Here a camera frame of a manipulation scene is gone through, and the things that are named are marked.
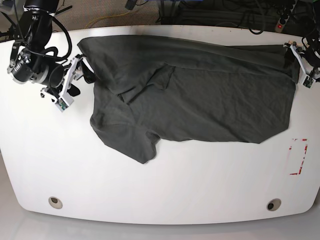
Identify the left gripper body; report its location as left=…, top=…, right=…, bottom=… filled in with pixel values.
left=297, top=43, right=320, bottom=80

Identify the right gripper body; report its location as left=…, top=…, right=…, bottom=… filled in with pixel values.
left=9, top=48, right=71, bottom=97

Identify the dark green T-shirt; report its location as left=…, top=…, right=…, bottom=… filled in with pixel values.
left=78, top=35, right=300, bottom=164

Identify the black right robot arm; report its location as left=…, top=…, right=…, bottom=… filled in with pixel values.
left=7, top=0, right=81, bottom=100

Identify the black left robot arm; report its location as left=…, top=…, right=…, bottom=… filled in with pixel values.
left=283, top=26, right=320, bottom=89

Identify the white power strip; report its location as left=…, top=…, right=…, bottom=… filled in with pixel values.
left=275, top=13, right=289, bottom=33

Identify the red tape marking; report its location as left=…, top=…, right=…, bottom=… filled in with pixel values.
left=287, top=138, right=309, bottom=176

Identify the left table grommet hole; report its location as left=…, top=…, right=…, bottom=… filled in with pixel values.
left=48, top=196, right=63, bottom=210

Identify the table grommet hole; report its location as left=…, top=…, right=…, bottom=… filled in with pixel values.
left=266, top=198, right=282, bottom=212
left=48, top=196, right=63, bottom=210

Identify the right table grommet hole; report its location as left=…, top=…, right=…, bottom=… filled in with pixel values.
left=266, top=198, right=282, bottom=212

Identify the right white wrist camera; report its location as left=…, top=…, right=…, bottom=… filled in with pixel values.
left=54, top=54, right=86, bottom=112

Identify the yellow cable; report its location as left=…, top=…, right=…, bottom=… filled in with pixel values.
left=86, top=6, right=133, bottom=30

